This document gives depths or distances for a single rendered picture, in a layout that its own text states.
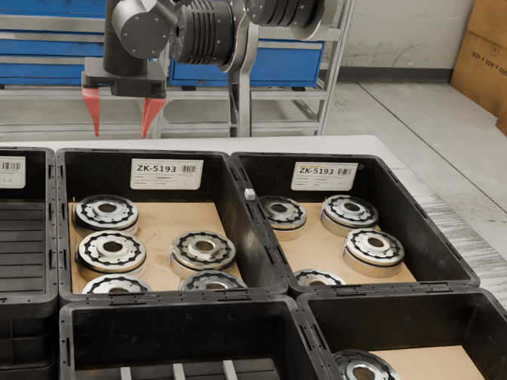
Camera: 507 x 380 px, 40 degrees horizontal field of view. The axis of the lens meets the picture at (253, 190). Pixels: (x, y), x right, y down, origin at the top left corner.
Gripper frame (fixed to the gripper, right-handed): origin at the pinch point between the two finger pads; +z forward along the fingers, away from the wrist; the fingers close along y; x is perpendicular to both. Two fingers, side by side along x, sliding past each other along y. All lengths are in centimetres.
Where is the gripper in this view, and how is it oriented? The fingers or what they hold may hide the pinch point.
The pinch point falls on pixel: (120, 130)
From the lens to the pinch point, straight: 98.5
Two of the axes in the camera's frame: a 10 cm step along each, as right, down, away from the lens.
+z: -1.6, 8.5, 5.0
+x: -2.3, -5.3, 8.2
